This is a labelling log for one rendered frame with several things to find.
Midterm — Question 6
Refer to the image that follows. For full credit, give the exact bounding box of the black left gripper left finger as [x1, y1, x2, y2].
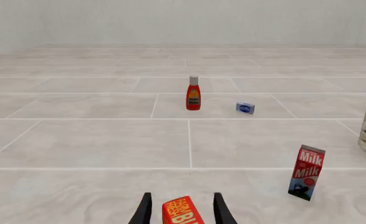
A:
[127, 192, 153, 224]

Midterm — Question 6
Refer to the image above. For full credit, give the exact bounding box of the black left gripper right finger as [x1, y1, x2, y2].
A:
[213, 192, 239, 224]

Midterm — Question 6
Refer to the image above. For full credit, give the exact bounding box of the red milk carton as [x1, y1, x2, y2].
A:
[288, 144, 326, 202]

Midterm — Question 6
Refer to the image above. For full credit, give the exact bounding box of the red box with yellow print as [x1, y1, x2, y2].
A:
[162, 195, 205, 224]

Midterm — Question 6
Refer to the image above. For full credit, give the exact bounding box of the small blue box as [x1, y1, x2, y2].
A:
[235, 101, 256, 116]

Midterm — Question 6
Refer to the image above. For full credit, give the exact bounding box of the red ketchup bottle grey cap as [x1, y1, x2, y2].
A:
[185, 75, 203, 111]

